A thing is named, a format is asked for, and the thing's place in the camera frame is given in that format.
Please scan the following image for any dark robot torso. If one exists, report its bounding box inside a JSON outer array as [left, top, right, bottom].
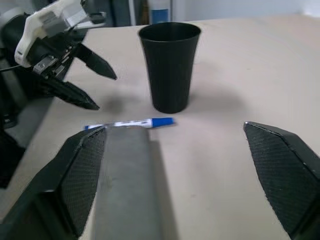
[[0, 47, 55, 190]]

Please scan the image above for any dark grey background furniture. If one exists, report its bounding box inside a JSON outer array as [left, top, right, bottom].
[[82, 0, 151, 28]]

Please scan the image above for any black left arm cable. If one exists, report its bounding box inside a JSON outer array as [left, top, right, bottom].
[[0, 64, 22, 73]]

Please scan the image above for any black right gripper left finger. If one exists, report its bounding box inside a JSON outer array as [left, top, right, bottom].
[[0, 126, 108, 240]]

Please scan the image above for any white container with blue label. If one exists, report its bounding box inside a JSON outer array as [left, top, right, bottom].
[[149, 0, 174, 25]]

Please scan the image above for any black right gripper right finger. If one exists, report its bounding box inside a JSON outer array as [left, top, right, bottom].
[[243, 121, 320, 240]]

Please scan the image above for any black ribbed plastic cup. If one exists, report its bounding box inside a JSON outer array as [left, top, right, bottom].
[[138, 21, 202, 114]]

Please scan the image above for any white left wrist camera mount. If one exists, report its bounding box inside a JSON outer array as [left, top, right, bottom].
[[14, 0, 88, 68]]

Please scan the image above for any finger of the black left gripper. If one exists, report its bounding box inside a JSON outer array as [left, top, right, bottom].
[[40, 79, 101, 111], [74, 43, 118, 80]]

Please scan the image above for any blue and white marker pen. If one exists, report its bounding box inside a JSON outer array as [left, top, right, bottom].
[[83, 116, 177, 132]]

